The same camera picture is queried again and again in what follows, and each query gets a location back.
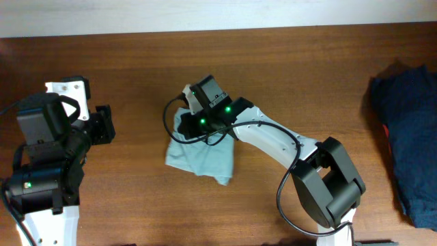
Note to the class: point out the dark blue folded garment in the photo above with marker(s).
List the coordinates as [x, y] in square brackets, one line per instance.
[405, 104]

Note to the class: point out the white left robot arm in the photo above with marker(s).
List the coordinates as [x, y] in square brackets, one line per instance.
[42, 195]

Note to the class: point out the light teal t-shirt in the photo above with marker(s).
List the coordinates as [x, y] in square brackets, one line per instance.
[204, 159]

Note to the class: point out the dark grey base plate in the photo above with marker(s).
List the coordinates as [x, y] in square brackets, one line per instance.
[376, 243]

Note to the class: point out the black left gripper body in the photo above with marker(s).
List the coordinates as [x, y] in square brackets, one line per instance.
[103, 124]

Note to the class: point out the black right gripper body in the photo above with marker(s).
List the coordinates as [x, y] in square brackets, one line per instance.
[196, 123]

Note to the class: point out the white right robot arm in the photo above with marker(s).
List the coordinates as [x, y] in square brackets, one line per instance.
[327, 182]

